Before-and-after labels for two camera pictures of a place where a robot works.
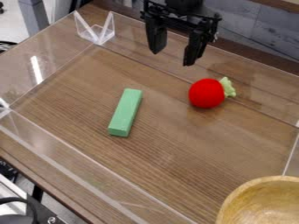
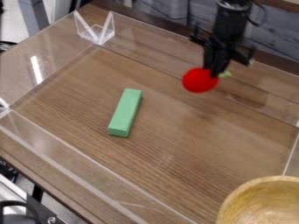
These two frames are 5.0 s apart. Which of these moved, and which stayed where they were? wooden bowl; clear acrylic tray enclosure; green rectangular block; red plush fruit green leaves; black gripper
Moved: black gripper; red plush fruit green leaves
Stayed: clear acrylic tray enclosure; wooden bowl; green rectangular block
